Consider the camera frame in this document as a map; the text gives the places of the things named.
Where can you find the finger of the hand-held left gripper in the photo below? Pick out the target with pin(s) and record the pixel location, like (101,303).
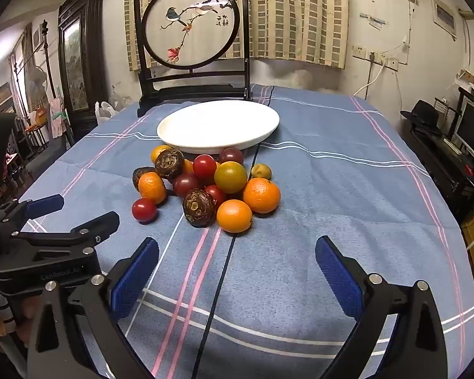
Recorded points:
(45,205)
(98,223)

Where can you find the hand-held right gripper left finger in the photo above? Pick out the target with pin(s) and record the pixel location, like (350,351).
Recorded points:
(136,274)

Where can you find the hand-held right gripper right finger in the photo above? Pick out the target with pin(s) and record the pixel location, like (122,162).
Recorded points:
(337,276)

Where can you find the small red cherry tomato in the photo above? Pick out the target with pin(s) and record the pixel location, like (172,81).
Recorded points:
(144,209)

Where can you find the orange mandarin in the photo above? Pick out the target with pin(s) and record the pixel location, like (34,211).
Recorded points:
(152,188)
(262,195)

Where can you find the dark red plum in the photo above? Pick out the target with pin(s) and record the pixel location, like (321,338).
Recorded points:
(232,155)
(185,184)

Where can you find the large smooth orange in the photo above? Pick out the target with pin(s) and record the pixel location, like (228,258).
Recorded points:
(234,216)

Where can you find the small yellowish fruit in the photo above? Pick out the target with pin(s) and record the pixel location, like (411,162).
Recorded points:
(261,171)

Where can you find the green yellow plum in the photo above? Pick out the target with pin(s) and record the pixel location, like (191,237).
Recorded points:
(230,177)

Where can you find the white plate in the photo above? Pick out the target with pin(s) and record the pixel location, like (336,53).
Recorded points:
(221,124)

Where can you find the blue plaid tablecloth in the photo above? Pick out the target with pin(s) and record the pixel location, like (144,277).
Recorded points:
(320,205)

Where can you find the pink green paper bag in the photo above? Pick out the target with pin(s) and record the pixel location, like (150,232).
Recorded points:
(57,116)

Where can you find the white plastic bag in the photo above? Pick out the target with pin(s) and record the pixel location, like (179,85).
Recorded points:
(104,111)

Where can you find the standing fan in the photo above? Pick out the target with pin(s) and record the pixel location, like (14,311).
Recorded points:
(37,83)

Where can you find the clear plastic bag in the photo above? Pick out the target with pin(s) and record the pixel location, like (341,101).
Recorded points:
(119,100)

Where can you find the dark wood framed painting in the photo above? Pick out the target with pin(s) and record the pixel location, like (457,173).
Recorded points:
(73,67)

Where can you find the dark wooden pole stand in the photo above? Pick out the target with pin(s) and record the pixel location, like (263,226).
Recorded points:
(47,63)

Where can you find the black media stand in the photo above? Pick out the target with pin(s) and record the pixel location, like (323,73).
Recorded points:
(446,169)

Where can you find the remote control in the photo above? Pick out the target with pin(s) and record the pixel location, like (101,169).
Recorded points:
(452,146)

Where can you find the black hat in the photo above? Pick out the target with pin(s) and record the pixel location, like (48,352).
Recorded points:
(422,114)

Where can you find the beige checked curtain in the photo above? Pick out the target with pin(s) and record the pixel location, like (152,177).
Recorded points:
(292,15)

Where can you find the white wall socket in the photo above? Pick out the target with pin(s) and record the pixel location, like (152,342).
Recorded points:
(379,57)
(358,50)
(393,63)

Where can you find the small framed wall picture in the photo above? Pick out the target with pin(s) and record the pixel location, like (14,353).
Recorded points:
(444,17)

